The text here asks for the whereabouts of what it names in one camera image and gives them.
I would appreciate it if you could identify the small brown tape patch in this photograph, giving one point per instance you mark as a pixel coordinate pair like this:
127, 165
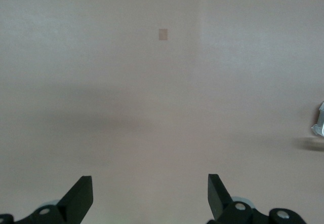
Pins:
163, 34

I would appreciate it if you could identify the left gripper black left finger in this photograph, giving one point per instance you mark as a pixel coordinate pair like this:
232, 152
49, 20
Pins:
73, 201

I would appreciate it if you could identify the clear plastic egg box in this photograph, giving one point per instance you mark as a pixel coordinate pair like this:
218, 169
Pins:
319, 122

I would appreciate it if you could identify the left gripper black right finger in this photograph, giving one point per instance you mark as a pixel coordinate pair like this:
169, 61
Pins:
220, 201

